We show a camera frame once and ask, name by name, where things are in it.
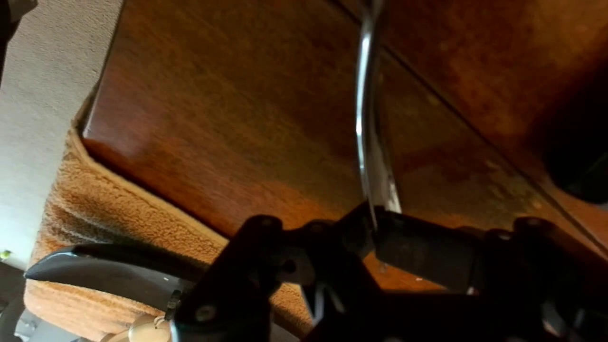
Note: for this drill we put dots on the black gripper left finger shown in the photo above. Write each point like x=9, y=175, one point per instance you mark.
x=254, y=278

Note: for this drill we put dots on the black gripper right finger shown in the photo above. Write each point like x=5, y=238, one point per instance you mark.
x=507, y=278

